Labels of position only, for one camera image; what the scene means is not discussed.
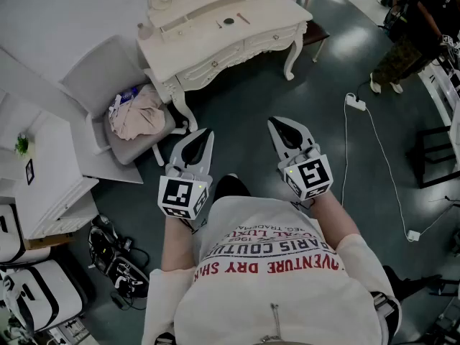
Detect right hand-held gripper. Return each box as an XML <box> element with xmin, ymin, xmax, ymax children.
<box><xmin>267</xmin><ymin>116</ymin><xmax>334</xmax><ymax>202</ymax></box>

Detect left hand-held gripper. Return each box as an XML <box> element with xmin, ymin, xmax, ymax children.
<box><xmin>157</xmin><ymin>127</ymin><xmax>216</xmax><ymax>231</ymax></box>

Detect white ornate dressing table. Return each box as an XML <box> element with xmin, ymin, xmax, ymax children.
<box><xmin>135</xmin><ymin>0</ymin><xmax>314</xmax><ymax>133</ymax></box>

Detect person's left forearm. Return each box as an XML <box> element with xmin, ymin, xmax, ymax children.
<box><xmin>160</xmin><ymin>214</ymin><xmax>198</xmax><ymax>273</ymax></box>

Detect person's right forearm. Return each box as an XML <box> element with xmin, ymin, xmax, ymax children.
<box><xmin>308</xmin><ymin>191</ymin><xmax>362</xmax><ymax>255</ymax></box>

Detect white ornate desk drawer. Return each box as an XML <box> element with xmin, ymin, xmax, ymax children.
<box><xmin>178</xmin><ymin>42</ymin><xmax>246</xmax><ymax>86</ymax></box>
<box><xmin>244</xmin><ymin>24</ymin><xmax>300</xmax><ymax>52</ymax></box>

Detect person's black trousers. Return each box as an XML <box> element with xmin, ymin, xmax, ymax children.
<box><xmin>213</xmin><ymin>173</ymin><xmax>252</xmax><ymax>208</ymax></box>

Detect pink crumpled cloth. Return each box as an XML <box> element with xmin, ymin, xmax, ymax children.
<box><xmin>107</xmin><ymin>83</ymin><xmax>167</xmax><ymax>142</ymax></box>

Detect blue plastic packet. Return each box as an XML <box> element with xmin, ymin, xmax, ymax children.
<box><xmin>120</xmin><ymin>86</ymin><xmax>139</xmax><ymax>105</ymax></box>

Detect brown wooden chair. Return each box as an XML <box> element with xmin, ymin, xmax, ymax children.
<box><xmin>280</xmin><ymin>0</ymin><xmax>331</xmax><ymax>64</ymax></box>

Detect pink glass bottle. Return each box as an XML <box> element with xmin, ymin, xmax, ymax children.
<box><xmin>137</xmin><ymin>22</ymin><xmax>155</xmax><ymax>41</ymax></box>

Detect white cabinet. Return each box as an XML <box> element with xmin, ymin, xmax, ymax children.
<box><xmin>0</xmin><ymin>91</ymin><xmax>100</xmax><ymax>241</ymax></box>

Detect person's white printed t-shirt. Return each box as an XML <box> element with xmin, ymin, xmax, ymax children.
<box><xmin>142</xmin><ymin>195</ymin><xmax>403</xmax><ymax>345</ymax></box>

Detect small green potted plant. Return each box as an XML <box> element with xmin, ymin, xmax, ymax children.
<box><xmin>14</xmin><ymin>132</ymin><xmax>31</xmax><ymax>157</ymax></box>

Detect grey belt pack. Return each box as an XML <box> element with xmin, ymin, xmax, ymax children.
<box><xmin>371</xmin><ymin>290</ymin><xmax>403</xmax><ymax>337</ymax></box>

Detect white case black trim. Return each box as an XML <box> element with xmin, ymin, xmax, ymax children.
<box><xmin>0</xmin><ymin>203</ymin><xmax>52</xmax><ymax>265</ymax></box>
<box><xmin>0</xmin><ymin>259</ymin><xmax>90</xmax><ymax>333</ymax></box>

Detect white power cable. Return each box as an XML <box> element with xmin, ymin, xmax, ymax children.
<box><xmin>343</xmin><ymin>97</ymin><xmax>450</xmax><ymax>237</ymax></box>

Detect black equipment with cables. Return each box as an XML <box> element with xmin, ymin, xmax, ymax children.
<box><xmin>87</xmin><ymin>213</ymin><xmax>151</xmax><ymax>311</ymax></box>

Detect black metal frame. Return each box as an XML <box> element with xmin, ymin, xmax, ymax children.
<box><xmin>405</xmin><ymin>125</ymin><xmax>460</xmax><ymax>190</ymax></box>

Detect black picture frame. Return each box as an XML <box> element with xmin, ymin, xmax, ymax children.
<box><xmin>24</xmin><ymin>158</ymin><xmax>36</xmax><ymax>187</ymax></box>

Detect metal neck chain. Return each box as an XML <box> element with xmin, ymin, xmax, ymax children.
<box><xmin>259</xmin><ymin>302</ymin><xmax>285</xmax><ymax>343</ymax></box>

